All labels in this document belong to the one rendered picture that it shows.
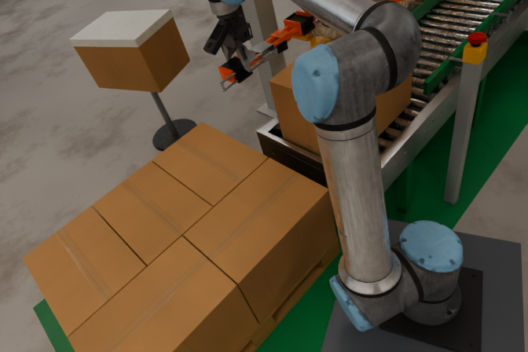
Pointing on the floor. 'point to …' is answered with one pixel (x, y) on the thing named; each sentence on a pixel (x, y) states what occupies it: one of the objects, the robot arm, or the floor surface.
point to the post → (463, 118)
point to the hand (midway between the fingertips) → (238, 67)
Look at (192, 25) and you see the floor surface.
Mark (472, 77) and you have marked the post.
